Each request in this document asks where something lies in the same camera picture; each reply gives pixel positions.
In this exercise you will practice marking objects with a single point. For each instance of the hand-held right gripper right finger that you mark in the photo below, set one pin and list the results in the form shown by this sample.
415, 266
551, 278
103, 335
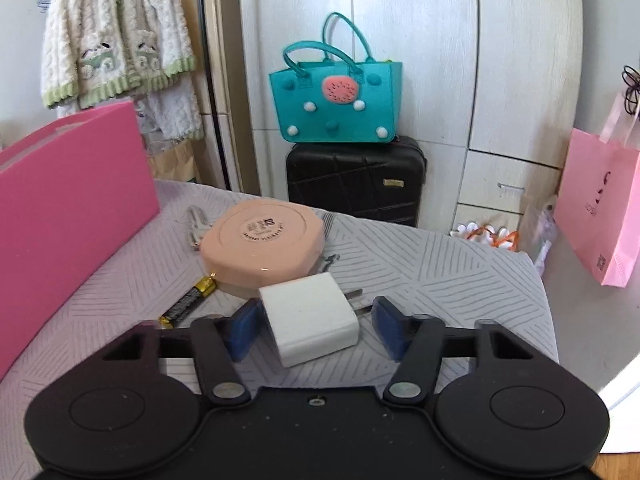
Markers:
392, 327

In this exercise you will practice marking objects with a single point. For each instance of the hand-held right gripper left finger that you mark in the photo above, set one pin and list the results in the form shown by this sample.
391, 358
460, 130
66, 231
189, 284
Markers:
242, 332

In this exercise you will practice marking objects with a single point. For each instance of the white charger plug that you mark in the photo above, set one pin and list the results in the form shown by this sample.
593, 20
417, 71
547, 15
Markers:
310, 320

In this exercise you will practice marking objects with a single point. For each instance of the pink storage box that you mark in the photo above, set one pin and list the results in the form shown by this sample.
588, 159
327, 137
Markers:
70, 210

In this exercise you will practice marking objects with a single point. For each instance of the black and gold battery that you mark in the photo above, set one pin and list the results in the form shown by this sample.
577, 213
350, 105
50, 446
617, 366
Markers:
185, 305

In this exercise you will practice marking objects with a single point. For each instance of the peach round case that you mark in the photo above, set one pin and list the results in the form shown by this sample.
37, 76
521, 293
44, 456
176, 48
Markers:
260, 255

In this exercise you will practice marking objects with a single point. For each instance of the small metal clip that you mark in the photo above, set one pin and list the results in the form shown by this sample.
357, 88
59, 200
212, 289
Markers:
330, 261

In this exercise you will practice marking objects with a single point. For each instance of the metal keys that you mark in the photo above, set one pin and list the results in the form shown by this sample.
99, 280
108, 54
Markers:
196, 225

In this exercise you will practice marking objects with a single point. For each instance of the orange and white hair clips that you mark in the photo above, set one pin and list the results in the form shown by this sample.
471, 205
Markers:
482, 235

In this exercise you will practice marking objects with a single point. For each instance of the black suitcase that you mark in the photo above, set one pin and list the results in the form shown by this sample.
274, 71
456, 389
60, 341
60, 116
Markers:
350, 180

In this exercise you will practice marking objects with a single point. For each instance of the clear plastic bag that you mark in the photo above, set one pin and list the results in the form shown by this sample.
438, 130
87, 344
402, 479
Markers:
540, 235

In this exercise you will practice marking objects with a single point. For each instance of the brown paper bag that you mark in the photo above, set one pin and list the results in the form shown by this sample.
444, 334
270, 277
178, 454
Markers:
175, 162

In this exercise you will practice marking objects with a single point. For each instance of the teal tote bag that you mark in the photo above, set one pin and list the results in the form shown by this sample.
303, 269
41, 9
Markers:
310, 110

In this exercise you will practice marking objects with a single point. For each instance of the white fleece garment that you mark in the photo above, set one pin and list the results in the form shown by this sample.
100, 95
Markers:
175, 110

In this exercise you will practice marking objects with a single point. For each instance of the pink paper bag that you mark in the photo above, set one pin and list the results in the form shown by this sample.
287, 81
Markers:
595, 210

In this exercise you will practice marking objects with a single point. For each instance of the white wardrobe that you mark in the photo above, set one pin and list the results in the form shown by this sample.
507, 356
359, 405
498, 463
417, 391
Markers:
450, 60

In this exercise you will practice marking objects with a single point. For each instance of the white knit cardigan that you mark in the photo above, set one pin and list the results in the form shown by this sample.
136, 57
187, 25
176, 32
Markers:
75, 25

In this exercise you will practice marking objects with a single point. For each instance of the grey door frame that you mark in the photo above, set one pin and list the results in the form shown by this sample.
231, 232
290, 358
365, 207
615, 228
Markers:
215, 60

